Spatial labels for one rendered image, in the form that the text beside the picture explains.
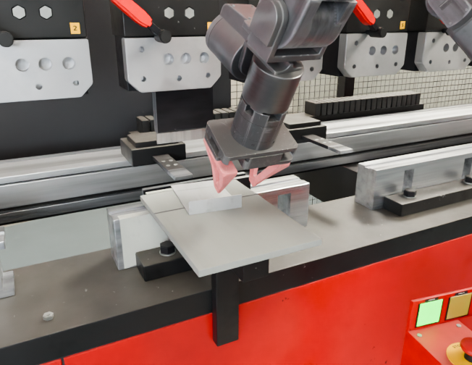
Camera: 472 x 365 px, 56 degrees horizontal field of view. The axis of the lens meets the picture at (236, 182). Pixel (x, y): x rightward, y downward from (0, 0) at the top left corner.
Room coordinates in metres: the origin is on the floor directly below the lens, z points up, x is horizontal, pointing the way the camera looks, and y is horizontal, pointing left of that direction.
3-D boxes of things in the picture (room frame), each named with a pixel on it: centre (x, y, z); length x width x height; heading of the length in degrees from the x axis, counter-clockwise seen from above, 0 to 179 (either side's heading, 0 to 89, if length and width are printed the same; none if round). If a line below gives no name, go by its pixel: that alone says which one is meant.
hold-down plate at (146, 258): (0.71, 0.03, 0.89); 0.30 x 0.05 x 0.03; 116
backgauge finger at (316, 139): (1.06, -0.19, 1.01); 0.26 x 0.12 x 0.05; 26
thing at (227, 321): (0.58, 0.00, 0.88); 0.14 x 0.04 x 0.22; 26
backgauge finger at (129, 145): (0.89, 0.15, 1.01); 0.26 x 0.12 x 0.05; 26
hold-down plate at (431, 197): (0.96, -0.48, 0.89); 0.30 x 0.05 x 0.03; 116
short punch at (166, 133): (0.74, 0.09, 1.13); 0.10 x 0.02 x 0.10; 116
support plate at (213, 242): (0.61, 0.02, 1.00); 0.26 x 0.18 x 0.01; 26
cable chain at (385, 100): (1.45, -0.42, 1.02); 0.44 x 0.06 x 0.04; 116
